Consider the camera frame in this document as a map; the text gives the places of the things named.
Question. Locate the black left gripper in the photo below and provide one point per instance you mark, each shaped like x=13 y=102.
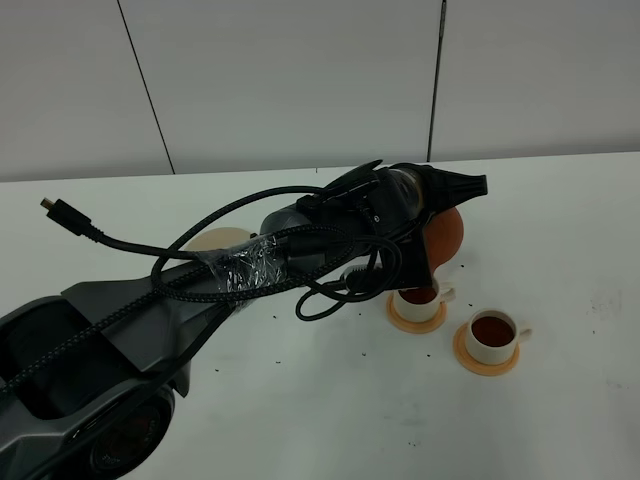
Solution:
x=389 y=202

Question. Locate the brown clay teapot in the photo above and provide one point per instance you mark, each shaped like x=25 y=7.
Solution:
x=443 y=237

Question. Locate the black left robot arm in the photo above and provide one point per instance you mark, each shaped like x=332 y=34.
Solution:
x=89 y=377

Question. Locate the beige round teapot saucer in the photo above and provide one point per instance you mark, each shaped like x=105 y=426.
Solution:
x=217 y=238

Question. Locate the white teacup far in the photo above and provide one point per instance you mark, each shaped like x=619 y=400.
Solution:
x=419 y=305

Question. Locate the white teacup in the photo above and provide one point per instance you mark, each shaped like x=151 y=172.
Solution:
x=419 y=305
x=492 y=336

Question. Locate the wooden coaster far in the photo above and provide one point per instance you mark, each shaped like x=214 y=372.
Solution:
x=416 y=327

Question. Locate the wooden coaster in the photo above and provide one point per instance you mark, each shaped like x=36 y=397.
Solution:
x=472 y=365
x=416 y=327

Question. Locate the white teacup near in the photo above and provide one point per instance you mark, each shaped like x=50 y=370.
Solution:
x=492 y=336

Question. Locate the wooden coaster near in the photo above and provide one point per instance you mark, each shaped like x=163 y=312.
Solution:
x=472 y=365

